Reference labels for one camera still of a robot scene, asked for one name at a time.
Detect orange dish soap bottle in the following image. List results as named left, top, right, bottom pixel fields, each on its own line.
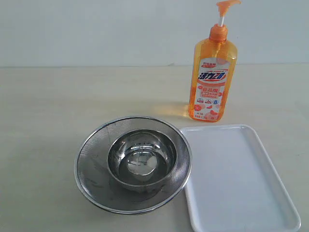
left=188, top=0, right=241, bottom=122

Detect steel mesh strainer basket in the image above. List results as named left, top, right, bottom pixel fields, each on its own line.
left=74, top=116, right=193, bottom=215

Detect small stainless steel bowl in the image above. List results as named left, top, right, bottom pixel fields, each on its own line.
left=107, top=129, right=177, bottom=193

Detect white rectangular plastic tray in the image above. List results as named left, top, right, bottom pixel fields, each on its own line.
left=181, top=124, right=301, bottom=232

